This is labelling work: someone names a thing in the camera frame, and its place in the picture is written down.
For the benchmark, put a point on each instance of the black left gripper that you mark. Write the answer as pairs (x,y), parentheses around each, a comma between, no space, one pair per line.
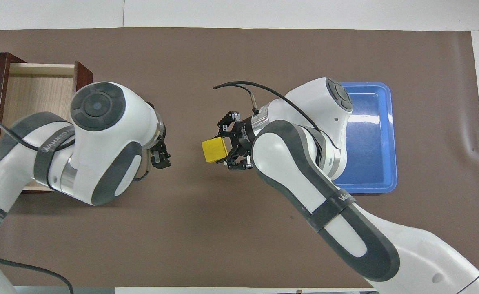
(160,145)

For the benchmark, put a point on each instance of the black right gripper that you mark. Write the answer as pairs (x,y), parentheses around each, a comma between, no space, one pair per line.
(243,136)

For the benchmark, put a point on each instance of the yellow cube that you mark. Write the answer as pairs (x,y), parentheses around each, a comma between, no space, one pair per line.
(215,150)

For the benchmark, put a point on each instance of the wooden drawer with dark front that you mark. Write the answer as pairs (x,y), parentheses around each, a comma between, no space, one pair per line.
(39,92)

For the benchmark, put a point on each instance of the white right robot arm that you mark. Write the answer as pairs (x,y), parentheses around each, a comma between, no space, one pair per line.
(296,163)

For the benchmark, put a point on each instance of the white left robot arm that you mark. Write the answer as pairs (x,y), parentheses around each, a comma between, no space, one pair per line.
(100,134)

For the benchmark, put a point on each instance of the brown table mat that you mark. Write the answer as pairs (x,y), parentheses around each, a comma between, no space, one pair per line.
(207,228)

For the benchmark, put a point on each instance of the blue plastic tray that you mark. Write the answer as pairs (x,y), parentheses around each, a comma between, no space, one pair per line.
(370,134)

